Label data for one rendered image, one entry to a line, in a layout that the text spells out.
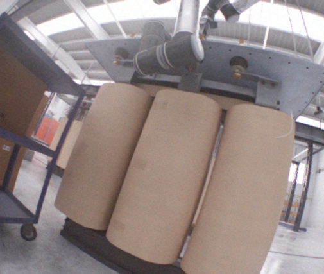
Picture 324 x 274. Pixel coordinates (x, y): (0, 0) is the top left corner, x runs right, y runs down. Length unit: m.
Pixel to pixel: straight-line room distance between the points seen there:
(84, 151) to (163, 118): 0.50
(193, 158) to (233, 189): 0.24
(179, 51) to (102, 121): 0.64
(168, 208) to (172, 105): 0.51
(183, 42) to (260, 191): 0.68
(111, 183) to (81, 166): 0.20
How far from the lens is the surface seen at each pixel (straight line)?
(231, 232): 0.84
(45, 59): 0.89
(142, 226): 0.89
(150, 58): 0.73
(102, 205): 1.07
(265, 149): 0.89
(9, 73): 0.88
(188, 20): 0.81
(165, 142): 0.90
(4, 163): 1.65
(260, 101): 1.03
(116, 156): 1.04
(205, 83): 1.13
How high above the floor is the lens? 0.58
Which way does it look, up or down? 14 degrees up
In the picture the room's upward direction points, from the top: 19 degrees clockwise
